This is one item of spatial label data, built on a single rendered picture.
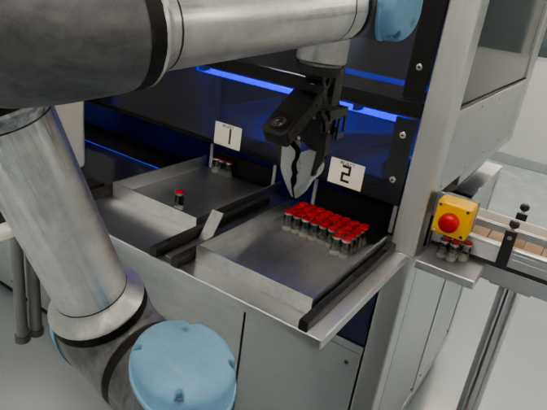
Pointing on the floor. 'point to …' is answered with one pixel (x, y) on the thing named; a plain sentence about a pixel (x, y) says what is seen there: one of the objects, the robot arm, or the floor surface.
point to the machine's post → (421, 190)
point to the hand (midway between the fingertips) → (293, 191)
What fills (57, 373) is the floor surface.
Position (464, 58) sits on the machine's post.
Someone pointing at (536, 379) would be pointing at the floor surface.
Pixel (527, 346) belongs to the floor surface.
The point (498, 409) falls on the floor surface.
